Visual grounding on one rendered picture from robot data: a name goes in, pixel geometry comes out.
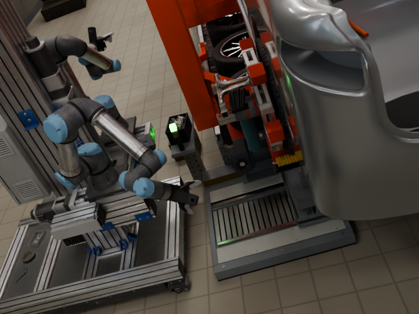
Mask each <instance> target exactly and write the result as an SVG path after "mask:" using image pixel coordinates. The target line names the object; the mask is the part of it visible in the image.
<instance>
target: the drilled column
mask: <svg viewBox="0 0 419 314"><path fill-rule="evenodd" d="M183 157H184V159H185V161H186V163H187V166H188V168H189V170H190V173H191V175H192V177H193V180H194V181H195V180H200V181H202V182H201V183H203V179H202V172H203V171H206V168H205V166H204V164H203V161H202V159H201V156H200V154H199V152H198V149H197V147H196V151H195V152H192V153H189V154H187V155H183Z"/></svg>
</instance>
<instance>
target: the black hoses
mask: <svg viewBox="0 0 419 314"><path fill-rule="evenodd" d="M257 87H258V90H261V86H260V85H257ZM228 95H229V102H230V105H231V113H232V114H234V113H237V112H241V111H243V110H247V109H249V105H248V103H245V97H246V96H249V95H250V94H249V90H246V89H245V88H244V87H243V88H242V89H241V88H237V89H236V90H234V91H233V90H232V91H231V92H229V93H228ZM244 103H245V104H244Z"/></svg>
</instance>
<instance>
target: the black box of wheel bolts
mask: <svg viewBox="0 0 419 314"><path fill-rule="evenodd" d="M173 123H175V125H176V127H177V130H178V131H179V134H180V138H181V140H182V143H186V142H190V136H191V130H192V126H193V125H192V124H191V121H190V118H189V116H188V113H182V114H179V115H174V116H171V117H169V119H168V123H167V126H166V131H165V134H166V135H167V138H168V140H169V142H170V144H171V146H172V145H177V142H176V140H175V138H174V137H173V135H172V132H171V130H170V125H171V124H173Z"/></svg>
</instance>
